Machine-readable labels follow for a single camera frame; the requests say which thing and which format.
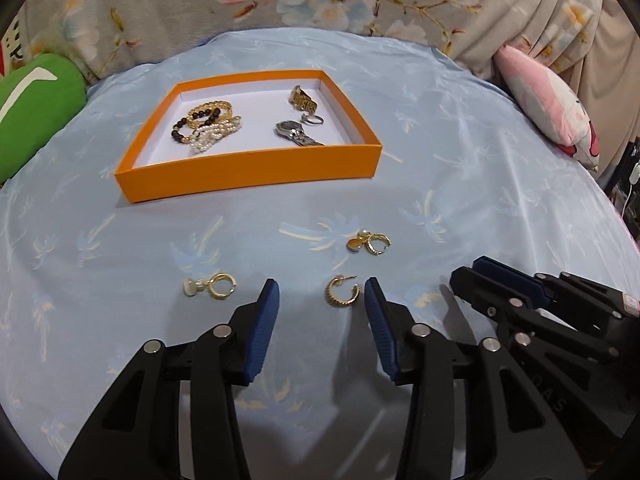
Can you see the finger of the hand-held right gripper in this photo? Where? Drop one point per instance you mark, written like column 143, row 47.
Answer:
column 505, row 274
column 480, row 290

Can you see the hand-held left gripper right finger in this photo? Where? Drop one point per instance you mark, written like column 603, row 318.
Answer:
column 380, row 330

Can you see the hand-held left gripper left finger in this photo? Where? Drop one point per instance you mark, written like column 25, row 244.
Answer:
column 260, row 330

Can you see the gold twisted hoop earring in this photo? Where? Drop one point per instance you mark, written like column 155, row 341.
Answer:
column 331, row 296

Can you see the gold earring with white drop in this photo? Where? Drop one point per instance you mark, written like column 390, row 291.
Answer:
column 189, row 287

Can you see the gold earring with gold pendant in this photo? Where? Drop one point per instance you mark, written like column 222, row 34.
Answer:
column 354, row 245

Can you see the orange cardboard box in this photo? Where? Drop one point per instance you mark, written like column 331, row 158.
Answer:
column 250, row 170

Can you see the silver metal wristwatch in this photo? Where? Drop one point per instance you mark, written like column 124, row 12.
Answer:
column 287, row 129

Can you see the silver hoop earring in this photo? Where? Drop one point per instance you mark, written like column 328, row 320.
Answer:
column 305, row 118

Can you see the gold metal wristwatch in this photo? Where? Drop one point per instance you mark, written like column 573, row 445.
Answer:
column 302, row 100

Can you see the white charger plug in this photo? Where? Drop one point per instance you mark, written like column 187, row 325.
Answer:
column 634, row 174

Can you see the pink plush pillow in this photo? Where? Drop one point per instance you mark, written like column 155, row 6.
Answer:
column 545, row 100

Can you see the green pillow with white stripe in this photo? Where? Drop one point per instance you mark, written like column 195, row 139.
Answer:
column 40, row 110

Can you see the grey floral blanket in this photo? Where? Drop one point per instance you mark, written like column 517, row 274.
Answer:
column 150, row 10

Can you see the colourful cartoon printed cloth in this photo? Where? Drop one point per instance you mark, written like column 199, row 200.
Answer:
column 10, row 50

